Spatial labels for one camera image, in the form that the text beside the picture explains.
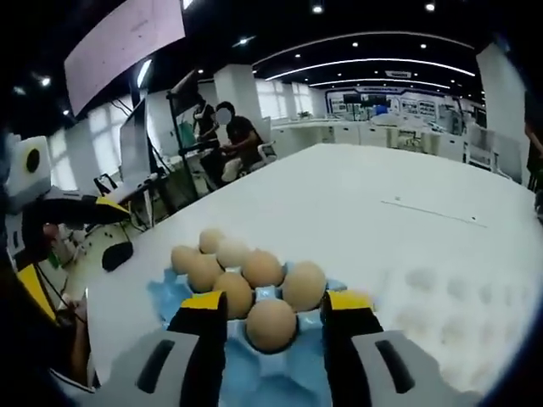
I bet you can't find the teal bag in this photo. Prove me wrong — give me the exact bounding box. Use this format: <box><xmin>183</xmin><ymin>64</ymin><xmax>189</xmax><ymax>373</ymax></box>
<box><xmin>176</xmin><ymin>120</ymin><xmax>194</xmax><ymax>148</ymax></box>

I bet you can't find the single tan egg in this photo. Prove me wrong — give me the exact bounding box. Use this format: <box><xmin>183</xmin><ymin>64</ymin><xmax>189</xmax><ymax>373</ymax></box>
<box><xmin>244</xmin><ymin>298</ymin><xmax>298</xmax><ymax>354</ymax></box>

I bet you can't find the black computer mouse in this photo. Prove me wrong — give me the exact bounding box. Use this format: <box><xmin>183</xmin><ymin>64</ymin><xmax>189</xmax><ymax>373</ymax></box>
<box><xmin>101</xmin><ymin>241</ymin><xmax>135</xmax><ymax>272</ymax></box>

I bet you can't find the long white counter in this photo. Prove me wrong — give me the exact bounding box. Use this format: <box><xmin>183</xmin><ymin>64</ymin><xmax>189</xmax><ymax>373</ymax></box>
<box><xmin>271</xmin><ymin>118</ymin><xmax>467</xmax><ymax>162</ymax></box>

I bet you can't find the white office desk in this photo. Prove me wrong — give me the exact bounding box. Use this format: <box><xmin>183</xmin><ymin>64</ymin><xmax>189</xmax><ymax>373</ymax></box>
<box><xmin>95</xmin><ymin>173</ymin><xmax>179</xmax><ymax>204</ymax></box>

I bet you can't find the white table cable cover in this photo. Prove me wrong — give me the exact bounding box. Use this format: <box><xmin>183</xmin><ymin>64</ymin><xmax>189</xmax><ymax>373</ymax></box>
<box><xmin>380</xmin><ymin>195</ymin><xmax>489</xmax><ymax>230</ymax></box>

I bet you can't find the silver computer monitor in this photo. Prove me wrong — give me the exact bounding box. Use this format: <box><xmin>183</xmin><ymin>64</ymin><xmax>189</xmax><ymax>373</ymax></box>
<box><xmin>118</xmin><ymin>99</ymin><xmax>153</xmax><ymax>187</ymax></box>

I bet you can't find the black monitor on tripod stand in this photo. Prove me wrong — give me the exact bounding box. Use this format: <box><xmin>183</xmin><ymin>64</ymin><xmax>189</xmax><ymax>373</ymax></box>
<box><xmin>165</xmin><ymin>70</ymin><xmax>221</xmax><ymax>203</ymax></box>

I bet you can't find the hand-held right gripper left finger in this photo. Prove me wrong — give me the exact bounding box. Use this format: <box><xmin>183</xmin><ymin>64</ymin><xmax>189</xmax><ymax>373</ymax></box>
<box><xmin>101</xmin><ymin>291</ymin><xmax>229</xmax><ymax>407</ymax></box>

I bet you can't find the group of tan eggs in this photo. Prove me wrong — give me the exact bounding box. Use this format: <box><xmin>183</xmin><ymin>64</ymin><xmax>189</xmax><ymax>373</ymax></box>
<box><xmin>170</xmin><ymin>227</ymin><xmax>327</xmax><ymax>320</ymax></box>

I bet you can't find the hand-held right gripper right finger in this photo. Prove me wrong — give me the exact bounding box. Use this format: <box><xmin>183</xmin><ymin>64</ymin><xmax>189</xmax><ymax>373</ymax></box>
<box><xmin>321</xmin><ymin>290</ymin><xmax>480</xmax><ymax>407</ymax></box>

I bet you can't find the blue egg tray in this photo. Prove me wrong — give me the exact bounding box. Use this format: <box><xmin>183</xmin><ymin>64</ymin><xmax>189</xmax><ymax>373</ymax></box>
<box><xmin>146</xmin><ymin>260</ymin><xmax>349</xmax><ymax>407</ymax></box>

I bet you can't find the large wall screen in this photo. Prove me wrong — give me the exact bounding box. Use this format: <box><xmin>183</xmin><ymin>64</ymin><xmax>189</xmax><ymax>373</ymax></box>
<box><xmin>63</xmin><ymin>0</ymin><xmax>188</xmax><ymax>118</ymax></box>

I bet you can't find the person's left hand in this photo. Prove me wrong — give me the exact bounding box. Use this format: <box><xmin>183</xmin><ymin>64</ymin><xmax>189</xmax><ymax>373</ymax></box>
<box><xmin>42</xmin><ymin>222</ymin><xmax>60</xmax><ymax>252</ymax></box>

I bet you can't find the white dimpled foam board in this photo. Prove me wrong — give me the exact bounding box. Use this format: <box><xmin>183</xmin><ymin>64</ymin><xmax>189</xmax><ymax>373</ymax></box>
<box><xmin>347</xmin><ymin>262</ymin><xmax>540</xmax><ymax>395</ymax></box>

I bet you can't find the white slatted chair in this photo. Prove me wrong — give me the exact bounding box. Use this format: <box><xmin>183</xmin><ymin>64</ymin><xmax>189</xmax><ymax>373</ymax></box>
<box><xmin>465</xmin><ymin>125</ymin><xmax>498</xmax><ymax>170</ymax></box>

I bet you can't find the white office chair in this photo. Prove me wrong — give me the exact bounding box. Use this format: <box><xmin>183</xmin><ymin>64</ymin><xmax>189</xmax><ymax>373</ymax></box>
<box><xmin>249</xmin><ymin>142</ymin><xmax>279</xmax><ymax>170</ymax></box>

